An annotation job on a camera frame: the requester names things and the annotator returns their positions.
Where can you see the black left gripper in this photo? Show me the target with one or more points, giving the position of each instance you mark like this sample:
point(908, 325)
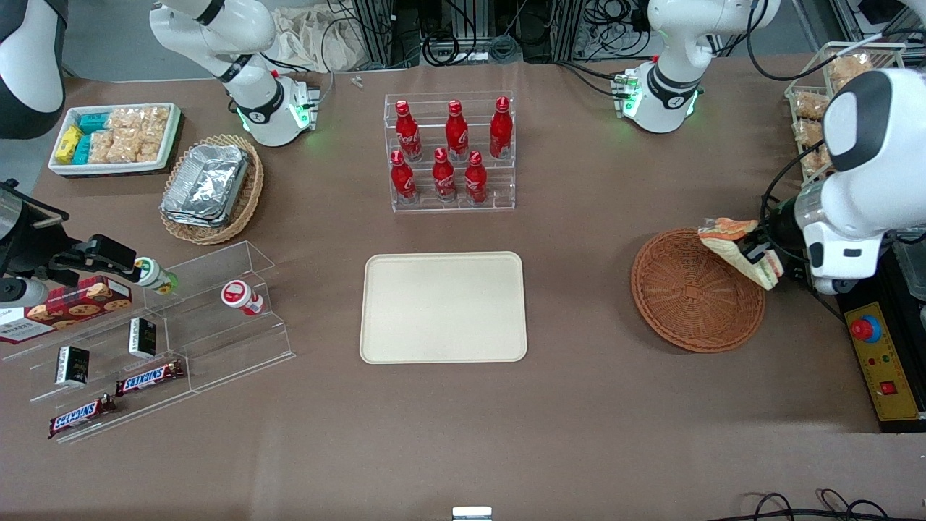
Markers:
point(780, 226)

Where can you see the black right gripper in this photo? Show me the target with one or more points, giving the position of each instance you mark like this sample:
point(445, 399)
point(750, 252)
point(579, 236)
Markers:
point(35, 247)

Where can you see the triangle sandwich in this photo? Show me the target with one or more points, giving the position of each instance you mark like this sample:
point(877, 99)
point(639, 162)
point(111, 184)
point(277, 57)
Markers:
point(727, 237)

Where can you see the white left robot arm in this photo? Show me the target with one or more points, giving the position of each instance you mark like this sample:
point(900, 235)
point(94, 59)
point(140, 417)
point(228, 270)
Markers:
point(864, 188)

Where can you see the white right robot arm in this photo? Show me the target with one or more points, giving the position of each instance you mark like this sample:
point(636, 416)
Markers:
point(249, 43)

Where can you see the round brown wicker basket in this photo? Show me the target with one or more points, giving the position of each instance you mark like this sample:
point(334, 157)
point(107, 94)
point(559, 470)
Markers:
point(687, 297)

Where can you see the white rectangular snack tray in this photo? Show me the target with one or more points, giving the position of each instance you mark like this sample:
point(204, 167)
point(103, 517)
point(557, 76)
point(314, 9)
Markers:
point(173, 137)

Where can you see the light oval wicker basket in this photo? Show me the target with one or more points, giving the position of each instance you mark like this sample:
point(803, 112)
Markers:
point(249, 195)

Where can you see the cream plastic tray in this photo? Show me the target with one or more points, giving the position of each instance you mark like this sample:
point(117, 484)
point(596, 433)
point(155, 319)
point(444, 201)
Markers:
point(443, 307)

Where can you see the red chocolate chip cookie box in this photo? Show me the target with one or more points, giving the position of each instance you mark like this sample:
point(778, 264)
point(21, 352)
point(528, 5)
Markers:
point(79, 300)

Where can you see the green capped small bottle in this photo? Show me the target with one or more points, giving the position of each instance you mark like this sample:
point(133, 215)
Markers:
point(153, 273)

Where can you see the small black box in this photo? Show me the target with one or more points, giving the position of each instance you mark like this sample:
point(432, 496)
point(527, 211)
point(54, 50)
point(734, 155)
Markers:
point(142, 338)
point(72, 365)

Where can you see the red white shortbread box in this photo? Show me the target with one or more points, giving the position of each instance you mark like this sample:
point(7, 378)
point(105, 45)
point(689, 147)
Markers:
point(25, 327)

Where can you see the teal snack packet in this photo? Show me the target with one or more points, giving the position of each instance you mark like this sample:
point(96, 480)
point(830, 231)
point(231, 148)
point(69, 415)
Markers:
point(94, 122)
point(82, 150)

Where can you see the clear rice cracker pack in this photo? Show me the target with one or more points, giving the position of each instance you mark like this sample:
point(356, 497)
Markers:
point(101, 147)
point(124, 119)
point(137, 147)
point(155, 119)

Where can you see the yellow snack packet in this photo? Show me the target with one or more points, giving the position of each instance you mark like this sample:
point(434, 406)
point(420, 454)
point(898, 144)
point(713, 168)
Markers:
point(69, 145)

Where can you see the snickers chocolate bar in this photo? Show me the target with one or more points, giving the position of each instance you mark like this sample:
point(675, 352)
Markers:
point(148, 378)
point(79, 416)

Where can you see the stacked aluminium foil trays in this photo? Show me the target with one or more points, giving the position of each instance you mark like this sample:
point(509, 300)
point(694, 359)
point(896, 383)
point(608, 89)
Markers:
point(206, 184)

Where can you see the clear acrylic stepped shelf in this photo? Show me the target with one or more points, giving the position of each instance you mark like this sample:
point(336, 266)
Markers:
point(217, 340)

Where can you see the red capped yogurt bottle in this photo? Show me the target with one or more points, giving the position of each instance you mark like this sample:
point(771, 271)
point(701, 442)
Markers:
point(239, 295)

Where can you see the bagged pastry snack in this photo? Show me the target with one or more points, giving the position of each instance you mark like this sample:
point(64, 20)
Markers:
point(848, 71)
point(810, 106)

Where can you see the black side stand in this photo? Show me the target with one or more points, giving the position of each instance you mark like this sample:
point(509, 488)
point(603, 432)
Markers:
point(897, 304)

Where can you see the clear plastic container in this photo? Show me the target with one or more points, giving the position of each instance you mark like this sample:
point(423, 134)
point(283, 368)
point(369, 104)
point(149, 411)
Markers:
point(913, 271)

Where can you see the yellow emergency stop box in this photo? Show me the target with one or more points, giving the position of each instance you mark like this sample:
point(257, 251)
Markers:
point(886, 369)

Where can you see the clear acrylic bottle rack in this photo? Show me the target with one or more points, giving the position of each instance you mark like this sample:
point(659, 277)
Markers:
point(499, 188)

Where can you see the red cola bottle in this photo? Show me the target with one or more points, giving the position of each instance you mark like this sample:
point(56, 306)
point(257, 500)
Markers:
point(403, 181)
point(475, 181)
point(500, 134)
point(456, 134)
point(444, 179)
point(409, 137)

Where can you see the beige crumpled cloth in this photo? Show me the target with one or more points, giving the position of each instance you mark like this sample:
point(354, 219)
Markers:
point(311, 40)

